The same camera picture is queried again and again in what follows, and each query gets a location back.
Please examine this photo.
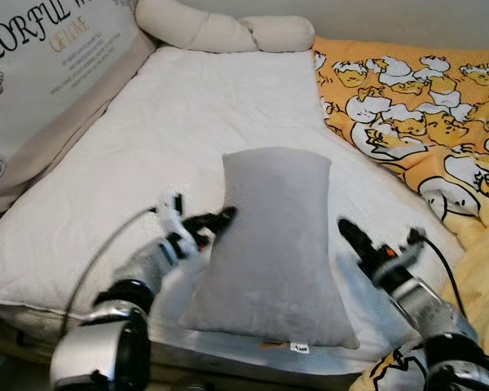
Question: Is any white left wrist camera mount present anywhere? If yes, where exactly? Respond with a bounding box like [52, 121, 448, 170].
[155, 193, 187, 245]

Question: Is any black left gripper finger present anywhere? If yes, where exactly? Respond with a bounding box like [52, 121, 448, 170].
[187, 206, 239, 234]

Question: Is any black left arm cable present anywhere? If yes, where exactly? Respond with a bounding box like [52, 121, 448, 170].
[61, 205, 162, 339]

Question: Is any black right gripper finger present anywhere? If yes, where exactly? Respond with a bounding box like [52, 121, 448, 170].
[337, 217, 381, 261]

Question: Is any grey plush pillow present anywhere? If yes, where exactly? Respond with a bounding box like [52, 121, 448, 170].
[179, 147, 361, 349]

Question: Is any white quilted mattress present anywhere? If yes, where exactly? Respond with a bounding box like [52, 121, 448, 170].
[0, 45, 465, 377]

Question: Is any grey bed base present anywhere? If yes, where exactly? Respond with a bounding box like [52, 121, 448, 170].
[0, 305, 376, 391]

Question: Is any beige bolster pillow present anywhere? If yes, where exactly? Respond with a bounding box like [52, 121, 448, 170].
[134, 0, 316, 54]

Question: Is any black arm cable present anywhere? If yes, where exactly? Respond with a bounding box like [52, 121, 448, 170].
[61, 205, 162, 339]
[407, 229, 469, 323]

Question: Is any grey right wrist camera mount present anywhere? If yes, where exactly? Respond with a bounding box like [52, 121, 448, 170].
[391, 230, 431, 286]

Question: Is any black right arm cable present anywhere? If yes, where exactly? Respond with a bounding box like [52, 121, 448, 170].
[407, 229, 469, 323]

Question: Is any orange duck print blanket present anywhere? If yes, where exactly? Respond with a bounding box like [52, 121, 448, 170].
[314, 37, 489, 391]

